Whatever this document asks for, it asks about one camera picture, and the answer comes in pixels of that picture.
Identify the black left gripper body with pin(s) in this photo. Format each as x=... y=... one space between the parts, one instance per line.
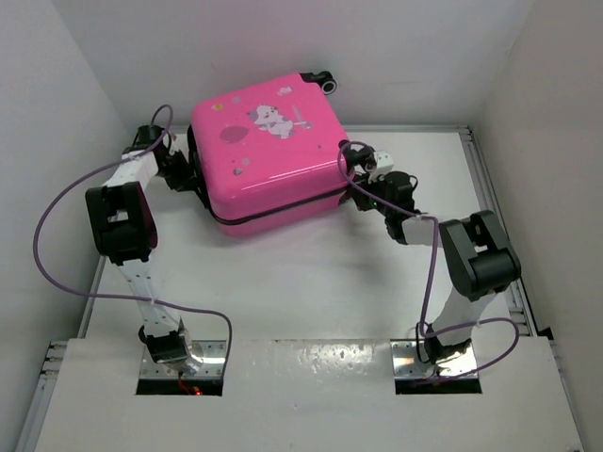
x=174 y=171

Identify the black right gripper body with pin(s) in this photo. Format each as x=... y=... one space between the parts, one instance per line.
x=367 y=201

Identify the pink hard-shell suitcase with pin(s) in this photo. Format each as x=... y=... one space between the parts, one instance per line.
x=266 y=155

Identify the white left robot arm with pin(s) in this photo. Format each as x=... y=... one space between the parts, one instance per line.
x=124 y=231

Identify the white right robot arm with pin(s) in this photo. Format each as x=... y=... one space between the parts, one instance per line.
x=479 y=257

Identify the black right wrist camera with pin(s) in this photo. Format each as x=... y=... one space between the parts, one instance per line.
x=399 y=190

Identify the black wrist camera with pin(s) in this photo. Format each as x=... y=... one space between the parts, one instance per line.
x=399 y=190
x=146 y=135

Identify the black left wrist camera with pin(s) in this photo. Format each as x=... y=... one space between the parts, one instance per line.
x=146 y=135

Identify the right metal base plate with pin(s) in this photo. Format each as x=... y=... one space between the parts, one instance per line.
x=409 y=362

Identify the metal base plate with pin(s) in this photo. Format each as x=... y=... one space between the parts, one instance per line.
x=207 y=362
x=409 y=362

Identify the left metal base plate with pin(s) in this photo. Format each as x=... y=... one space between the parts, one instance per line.
x=207 y=362

